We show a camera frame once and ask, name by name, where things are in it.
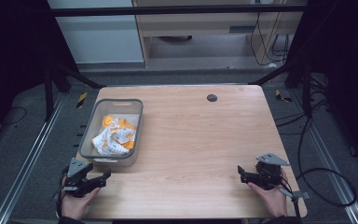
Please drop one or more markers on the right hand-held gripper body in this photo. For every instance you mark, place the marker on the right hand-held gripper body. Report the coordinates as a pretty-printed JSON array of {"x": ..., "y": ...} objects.
[{"x": 268, "y": 172}]

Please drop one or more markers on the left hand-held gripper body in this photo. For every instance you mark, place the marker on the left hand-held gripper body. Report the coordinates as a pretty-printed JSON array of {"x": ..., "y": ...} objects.
[{"x": 76, "y": 180}]

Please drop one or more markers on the person's left hand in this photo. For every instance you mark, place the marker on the person's left hand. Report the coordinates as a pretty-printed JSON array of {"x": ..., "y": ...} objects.
[{"x": 77, "y": 205}]

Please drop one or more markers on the person's right hand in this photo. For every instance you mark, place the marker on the person's right hand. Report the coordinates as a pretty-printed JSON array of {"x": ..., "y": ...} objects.
[{"x": 270, "y": 199}]

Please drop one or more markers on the grey plastic bin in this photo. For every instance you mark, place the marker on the grey plastic bin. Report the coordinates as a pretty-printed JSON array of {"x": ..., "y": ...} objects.
[{"x": 112, "y": 155}]

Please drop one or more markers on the crumpled white orange wrapper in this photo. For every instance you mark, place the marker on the crumpled white orange wrapper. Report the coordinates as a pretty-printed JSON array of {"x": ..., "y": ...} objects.
[{"x": 115, "y": 138}]

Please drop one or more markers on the black yellow striped tape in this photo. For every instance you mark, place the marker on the black yellow striped tape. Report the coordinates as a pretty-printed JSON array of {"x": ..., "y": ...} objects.
[
  {"x": 282, "y": 96},
  {"x": 81, "y": 99}
]

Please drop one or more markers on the dark round table grommet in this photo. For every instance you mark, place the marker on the dark round table grommet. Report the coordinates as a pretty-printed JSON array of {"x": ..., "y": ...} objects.
[{"x": 212, "y": 98}]

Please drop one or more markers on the white cabinet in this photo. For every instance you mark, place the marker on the white cabinet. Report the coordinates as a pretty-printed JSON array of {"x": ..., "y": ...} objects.
[{"x": 99, "y": 40}]

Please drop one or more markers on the light wooden desk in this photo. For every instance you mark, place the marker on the light wooden desk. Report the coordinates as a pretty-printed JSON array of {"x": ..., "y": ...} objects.
[{"x": 199, "y": 23}]

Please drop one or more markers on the aluminium floor rail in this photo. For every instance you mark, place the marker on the aluminium floor rail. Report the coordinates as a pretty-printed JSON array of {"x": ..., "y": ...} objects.
[
  {"x": 329, "y": 158},
  {"x": 28, "y": 158}
]

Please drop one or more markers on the black frame stand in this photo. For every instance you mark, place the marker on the black frame stand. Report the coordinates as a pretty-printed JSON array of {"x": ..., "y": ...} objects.
[
  {"x": 304, "y": 84},
  {"x": 51, "y": 87}
]

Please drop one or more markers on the black horizontal frame bar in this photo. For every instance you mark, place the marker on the black horizontal frame bar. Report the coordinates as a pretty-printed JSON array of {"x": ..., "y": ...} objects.
[{"x": 167, "y": 11}]

